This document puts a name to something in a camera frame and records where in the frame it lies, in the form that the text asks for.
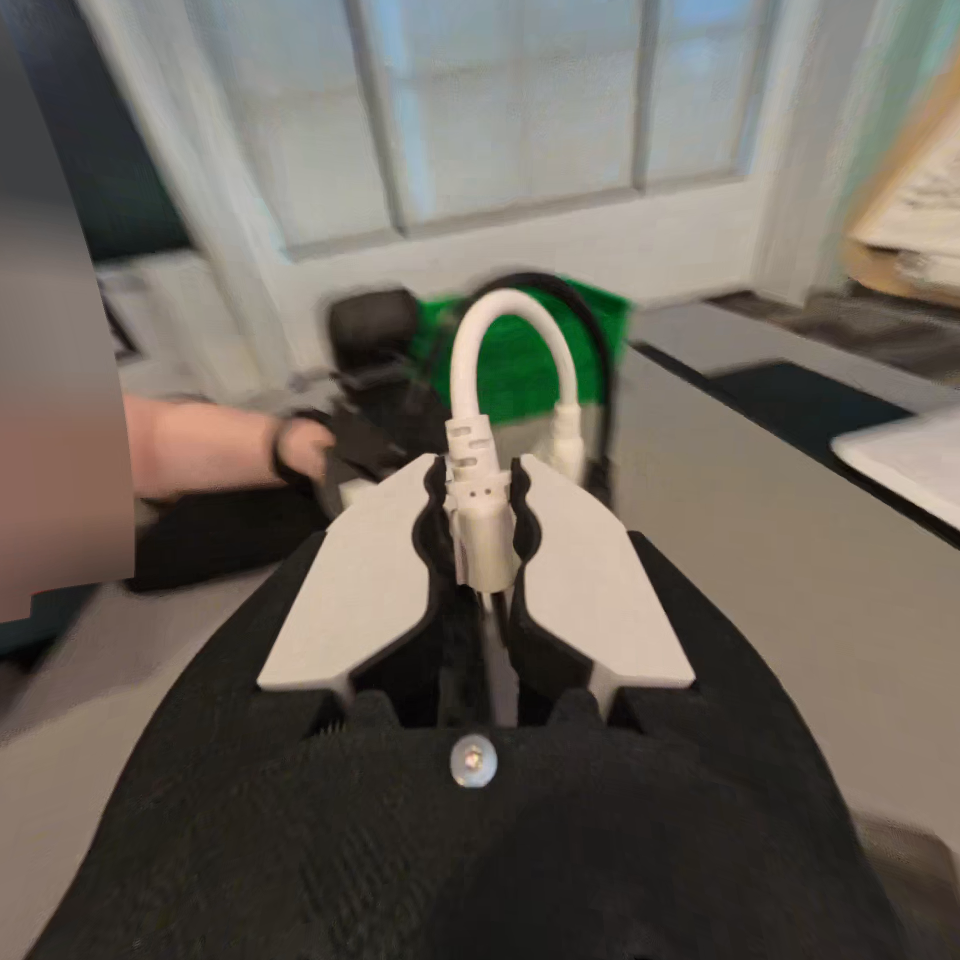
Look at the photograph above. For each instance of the person's left forearm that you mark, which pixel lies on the person's left forearm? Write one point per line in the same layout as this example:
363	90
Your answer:
195	446

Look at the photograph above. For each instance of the instruction sign on white stand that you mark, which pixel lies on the instruction sign on white stand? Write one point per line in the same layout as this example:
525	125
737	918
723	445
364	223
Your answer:
900	465

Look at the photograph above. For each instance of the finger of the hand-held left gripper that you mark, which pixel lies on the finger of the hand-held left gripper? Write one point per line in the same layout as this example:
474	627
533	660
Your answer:
356	495

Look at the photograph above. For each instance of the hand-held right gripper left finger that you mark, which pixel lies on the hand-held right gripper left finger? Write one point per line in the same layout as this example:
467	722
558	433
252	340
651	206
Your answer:
352	600

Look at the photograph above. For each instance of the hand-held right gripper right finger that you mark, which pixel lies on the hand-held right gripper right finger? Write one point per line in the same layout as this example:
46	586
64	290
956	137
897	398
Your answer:
600	600

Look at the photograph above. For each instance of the green plastic bin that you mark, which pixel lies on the green plastic bin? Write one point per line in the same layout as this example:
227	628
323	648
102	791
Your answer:
517	360

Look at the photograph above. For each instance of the white framed window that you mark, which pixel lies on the white framed window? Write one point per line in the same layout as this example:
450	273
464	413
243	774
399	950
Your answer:
525	97

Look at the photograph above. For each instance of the person's left hand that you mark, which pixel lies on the person's left hand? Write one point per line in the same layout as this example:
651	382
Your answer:
309	446

